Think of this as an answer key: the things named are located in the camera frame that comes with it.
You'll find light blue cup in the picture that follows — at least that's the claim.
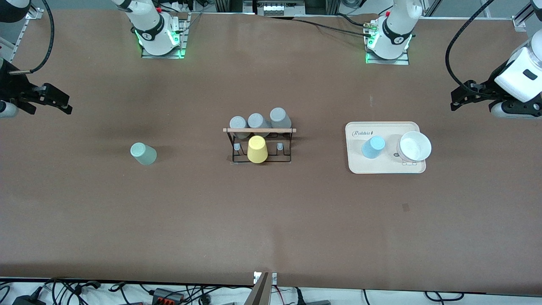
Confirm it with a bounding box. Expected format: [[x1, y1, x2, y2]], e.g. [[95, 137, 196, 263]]
[[361, 136, 386, 160]]

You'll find pale green cup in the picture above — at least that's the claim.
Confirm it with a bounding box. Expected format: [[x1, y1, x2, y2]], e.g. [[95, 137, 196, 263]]
[[130, 142, 158, 166]]

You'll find white bowl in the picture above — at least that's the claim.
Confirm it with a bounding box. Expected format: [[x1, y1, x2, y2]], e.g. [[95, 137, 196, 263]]
[[397, 131, 432, 164]]

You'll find beige rabbit tray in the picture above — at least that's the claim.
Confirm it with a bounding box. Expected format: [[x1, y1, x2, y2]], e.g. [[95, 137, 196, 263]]
[[345, 122, 427, 175]]

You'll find grey cup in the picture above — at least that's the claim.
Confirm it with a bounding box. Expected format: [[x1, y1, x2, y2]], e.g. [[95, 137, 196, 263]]
[[248, 113, 272, 137], [270, 107, 293, 136], [229, 116, 249, 140]]

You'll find black power adapter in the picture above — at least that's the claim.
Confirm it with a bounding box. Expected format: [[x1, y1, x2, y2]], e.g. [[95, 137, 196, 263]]
[[12, 294, 46, 305]]

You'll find grey device with white buttons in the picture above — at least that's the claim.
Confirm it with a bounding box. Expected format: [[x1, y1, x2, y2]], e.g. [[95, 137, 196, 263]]
[[253, 0, 306, 17]]

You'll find yellow cup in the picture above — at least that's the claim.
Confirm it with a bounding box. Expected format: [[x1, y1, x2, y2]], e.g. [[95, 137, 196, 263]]
[[247, 135, 269, 164]]

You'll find black orange connector box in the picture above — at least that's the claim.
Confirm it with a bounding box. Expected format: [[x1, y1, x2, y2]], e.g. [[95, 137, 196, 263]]
[[152, 288, 185, 305]]

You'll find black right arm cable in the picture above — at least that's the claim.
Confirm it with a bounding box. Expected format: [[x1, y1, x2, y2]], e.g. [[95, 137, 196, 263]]
[[8, 0, 56, 76]]

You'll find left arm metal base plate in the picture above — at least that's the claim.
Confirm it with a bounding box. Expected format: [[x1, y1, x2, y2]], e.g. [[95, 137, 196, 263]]
[[365, 25, 410, 66]]

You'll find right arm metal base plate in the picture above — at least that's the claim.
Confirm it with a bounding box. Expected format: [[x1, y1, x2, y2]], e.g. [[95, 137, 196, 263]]
[[141, 13, 189, 59]]

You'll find black cable across table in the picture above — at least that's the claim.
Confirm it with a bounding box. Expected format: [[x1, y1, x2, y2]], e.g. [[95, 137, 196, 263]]
[[263, 15, 374, 38]]

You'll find black wire cup rack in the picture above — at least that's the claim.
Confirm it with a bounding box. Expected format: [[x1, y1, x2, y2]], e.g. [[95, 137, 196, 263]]
[[223, 127, 297, 165]]

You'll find metal camera bracket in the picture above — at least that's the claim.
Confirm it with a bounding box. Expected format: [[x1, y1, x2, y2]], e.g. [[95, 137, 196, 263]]
[[243, 271, 278, 305]]

